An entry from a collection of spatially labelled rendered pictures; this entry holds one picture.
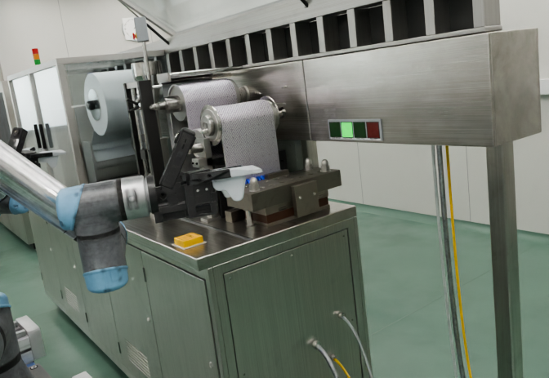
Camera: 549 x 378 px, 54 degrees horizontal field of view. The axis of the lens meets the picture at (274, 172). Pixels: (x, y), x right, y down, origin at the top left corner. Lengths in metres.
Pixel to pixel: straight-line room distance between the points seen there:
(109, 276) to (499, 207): 1.19
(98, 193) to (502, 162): 1.18
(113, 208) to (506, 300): 1.29
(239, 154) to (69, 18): 5.84
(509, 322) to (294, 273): 0.69
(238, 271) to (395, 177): 3.39
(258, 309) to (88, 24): 6.26
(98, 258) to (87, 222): 0.07
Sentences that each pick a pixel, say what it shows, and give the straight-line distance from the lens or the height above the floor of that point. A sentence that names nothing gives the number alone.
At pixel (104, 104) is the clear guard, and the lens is 2.82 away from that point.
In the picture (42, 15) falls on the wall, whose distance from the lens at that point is 7.52.
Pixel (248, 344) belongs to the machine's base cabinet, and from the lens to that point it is 1.80.
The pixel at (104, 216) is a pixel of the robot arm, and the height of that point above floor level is 1.20.
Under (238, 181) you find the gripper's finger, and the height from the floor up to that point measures 1.23.
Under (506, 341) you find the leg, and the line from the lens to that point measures 1.92.
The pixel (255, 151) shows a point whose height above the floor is 1.13.
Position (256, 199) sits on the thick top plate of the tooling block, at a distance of 1.76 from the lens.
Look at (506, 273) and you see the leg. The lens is 1.82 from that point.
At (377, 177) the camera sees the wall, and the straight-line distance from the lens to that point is 5.10.
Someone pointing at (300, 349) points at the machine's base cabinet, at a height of 0.47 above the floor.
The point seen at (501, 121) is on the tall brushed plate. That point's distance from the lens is 1.56.
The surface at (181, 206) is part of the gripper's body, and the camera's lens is 0.97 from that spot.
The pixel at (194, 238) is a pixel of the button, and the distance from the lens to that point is 1.73.
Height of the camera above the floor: 1.40
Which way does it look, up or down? 10 degrees down
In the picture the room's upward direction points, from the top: 7 degrees counter-clockwise
